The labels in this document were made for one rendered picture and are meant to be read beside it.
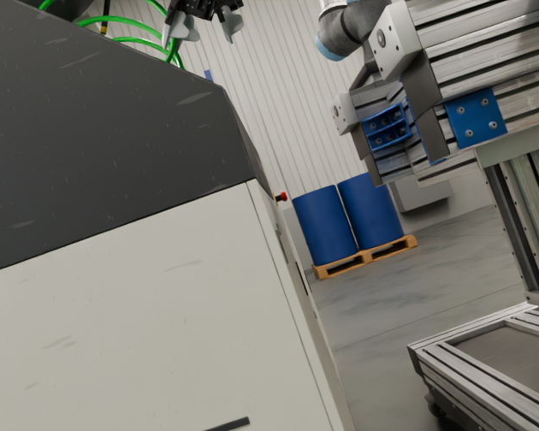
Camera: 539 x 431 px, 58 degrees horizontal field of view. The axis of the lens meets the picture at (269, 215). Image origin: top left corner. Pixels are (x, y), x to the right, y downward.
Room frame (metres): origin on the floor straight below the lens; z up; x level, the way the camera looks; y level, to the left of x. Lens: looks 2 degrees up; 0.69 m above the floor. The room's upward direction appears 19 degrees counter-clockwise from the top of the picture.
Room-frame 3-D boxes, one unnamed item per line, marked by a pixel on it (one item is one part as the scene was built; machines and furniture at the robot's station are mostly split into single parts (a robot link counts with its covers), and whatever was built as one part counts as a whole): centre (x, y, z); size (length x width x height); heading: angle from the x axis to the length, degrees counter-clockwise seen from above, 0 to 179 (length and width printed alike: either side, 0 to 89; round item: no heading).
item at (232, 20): (1.23, -0.07, 1.25); 0.06 x 0.03 x 0.09; 88
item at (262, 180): (1.13, 0.01, 0.87); 0.62 x 0.04 x 0.16; 178
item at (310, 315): (1.13, -0.01, 0.44); 0.65 x 0.02 x 0.68; 178
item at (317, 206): (6.07, -0.91, 0.51); 1.20 x 0.85 x 1.02; 90
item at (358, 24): (1.37, -0.47, 1.20); 0.13 x 0.12 x 0.14; 35
